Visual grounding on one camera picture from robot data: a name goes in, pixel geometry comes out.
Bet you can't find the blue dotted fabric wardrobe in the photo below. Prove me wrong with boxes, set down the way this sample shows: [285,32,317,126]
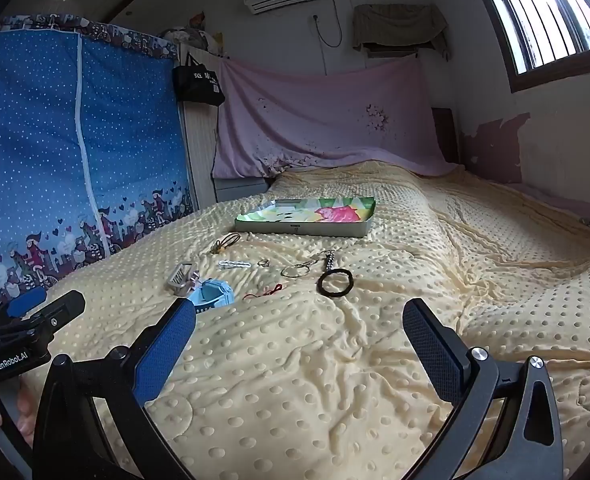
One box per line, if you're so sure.
[0,14,198,311]

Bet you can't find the colourful printed metal tray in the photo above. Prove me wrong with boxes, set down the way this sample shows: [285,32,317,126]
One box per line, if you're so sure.
[234,197,377,238]

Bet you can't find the black power cord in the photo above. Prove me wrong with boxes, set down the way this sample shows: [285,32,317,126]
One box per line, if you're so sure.
[312,0,343,49]

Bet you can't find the clear claw hair clip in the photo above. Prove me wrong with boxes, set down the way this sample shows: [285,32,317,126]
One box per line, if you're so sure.
[165,263,201,297]

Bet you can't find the black hair tie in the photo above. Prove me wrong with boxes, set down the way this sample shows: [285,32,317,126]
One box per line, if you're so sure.
[318,268,354,296]

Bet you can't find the pink hanging sheet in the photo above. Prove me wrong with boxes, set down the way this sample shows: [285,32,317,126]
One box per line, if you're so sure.
[211,55,463,181]

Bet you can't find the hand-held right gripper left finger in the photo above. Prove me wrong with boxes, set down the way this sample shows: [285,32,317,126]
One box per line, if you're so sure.
[34,298,211,480]

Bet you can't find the brown beaded hair tie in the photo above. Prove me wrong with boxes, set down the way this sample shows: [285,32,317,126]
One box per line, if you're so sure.
[210,232,241,255]

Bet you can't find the dark brown headboard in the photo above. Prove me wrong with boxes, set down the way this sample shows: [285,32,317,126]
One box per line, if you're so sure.
[432,107,459,166]

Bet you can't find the light wooden cabinet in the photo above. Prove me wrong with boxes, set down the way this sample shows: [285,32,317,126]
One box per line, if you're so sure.
[179,45,271,206]

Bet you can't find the black tote bag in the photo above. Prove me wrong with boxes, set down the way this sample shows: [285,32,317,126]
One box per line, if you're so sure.
[173,52,226,107]

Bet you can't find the pile of cloth bundles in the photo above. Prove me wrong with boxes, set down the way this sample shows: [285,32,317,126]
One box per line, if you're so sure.
[160,10,226,56]

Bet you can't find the barred window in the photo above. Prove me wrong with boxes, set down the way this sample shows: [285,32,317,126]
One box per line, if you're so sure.
[467,0,590,92]

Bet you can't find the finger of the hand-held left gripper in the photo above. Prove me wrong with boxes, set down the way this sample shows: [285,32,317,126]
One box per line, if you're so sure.
[0,287,48,328]
[25,290,87,352]

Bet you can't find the yellow dotted blanket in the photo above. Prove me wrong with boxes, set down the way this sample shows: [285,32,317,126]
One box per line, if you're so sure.
[20,160,590,480]

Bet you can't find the linked silver rings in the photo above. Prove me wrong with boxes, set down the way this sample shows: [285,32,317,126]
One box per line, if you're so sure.
[281,255,326,279]

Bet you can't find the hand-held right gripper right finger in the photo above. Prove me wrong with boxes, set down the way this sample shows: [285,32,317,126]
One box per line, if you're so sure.
[402,298,566,480]

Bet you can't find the light blue watch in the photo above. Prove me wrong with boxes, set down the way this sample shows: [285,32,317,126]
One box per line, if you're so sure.
[191,280,236,313]

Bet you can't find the olive draped cloth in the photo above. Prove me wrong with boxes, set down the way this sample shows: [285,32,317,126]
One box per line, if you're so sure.
[352,4,450,56]

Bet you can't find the red string bracelet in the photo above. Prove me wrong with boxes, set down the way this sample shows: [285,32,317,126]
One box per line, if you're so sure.
[243,283,284,301]

